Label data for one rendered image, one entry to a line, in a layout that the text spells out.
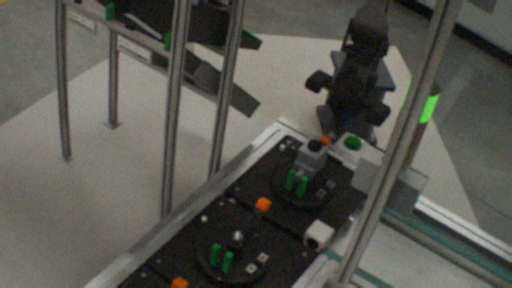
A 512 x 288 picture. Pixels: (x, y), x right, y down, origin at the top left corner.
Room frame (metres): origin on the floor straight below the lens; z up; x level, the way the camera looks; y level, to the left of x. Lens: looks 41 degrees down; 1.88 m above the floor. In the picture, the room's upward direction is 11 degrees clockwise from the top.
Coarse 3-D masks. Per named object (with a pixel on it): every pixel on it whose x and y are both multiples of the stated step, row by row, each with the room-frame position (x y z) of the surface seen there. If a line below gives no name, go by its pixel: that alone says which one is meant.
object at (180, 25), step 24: (240, 0) 0.98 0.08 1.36; (240, 24) 0.99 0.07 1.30; (168, 72) 0.83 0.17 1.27; (168, 96) 0.83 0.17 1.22; (120, 120) 1.15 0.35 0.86; (168, 120) 0.84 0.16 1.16; (216, 120) 0.98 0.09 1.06; (168, 144) 0.83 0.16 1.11; (216, 144) 0.98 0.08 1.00; (168, 168) 0.83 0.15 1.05; (216, 168) 0.98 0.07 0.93; (168, 192) 0.83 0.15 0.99
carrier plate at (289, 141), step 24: (288, 144) 1.06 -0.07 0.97; (264, 168) 0.97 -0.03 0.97; (336, 168) 1.01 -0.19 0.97; (240, 192) 0.88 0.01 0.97; (264, 192) 0.90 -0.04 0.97; (336, 192) 0.94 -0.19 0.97; (360, 192) 0.95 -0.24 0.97; (264, 216) 0.84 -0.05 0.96; (288, 216) 0.84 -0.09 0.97; (312, 216) 0.86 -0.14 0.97; (336, 216) 0.87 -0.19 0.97
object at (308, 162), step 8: (304, 144) 0.94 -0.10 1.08; (312, 144) 0.93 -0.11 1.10; (320, 144) 0.94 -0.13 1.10; (304, 152) 0.92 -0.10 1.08; (312, 152) 0.92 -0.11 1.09; (320, 152) 0.92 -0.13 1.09; (296, 160) 0.92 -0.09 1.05; (304, 160) 0.91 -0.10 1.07; (312, 160) 0.91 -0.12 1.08; (320, 160) 0.92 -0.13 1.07; (296, 168) 0.91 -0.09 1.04; (304, 168) 0.90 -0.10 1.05; (312, 168) 0.90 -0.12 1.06; (320, 168) 0.93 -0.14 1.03; (296, 176) 0.89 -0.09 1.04; (312, 176) 0.90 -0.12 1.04
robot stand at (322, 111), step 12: (336, 60) 1.31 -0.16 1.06; (336, 72) 1.28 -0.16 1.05; (384, 72) 1.31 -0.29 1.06; (384, 84) 1.25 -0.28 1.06; (372, 96) 1.25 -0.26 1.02; (324, 108) 1.32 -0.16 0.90; (324, 120) 1.29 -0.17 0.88; (348, 120) 1.24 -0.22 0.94; (360, 120) 1.25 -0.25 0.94; (324, 132) 1.25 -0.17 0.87; (336, 132) 1.24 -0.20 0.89; (348, 132) 1.24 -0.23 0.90; (360, 132) 1.25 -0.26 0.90; (372, 132) 1.28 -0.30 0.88
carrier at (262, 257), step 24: (216, 216) 0.81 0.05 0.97; (240, 216) 0.82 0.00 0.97; (168, 240) 0.72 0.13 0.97; (192, 240) 0.73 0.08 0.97; (216, 240) 0.73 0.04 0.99; (240, 240) 0.70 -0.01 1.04; (264, 240) 0.76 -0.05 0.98; (288, 240) 0.78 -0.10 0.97; (144, 264) 0.65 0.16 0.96; (168, 264) 0.66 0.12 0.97; (192, 264) 0.67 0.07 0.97; (216, 264) 0.67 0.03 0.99; (240, 264) 0.68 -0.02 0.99; (264, 264) 0.69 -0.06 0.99; (288, 264) 0.72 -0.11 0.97
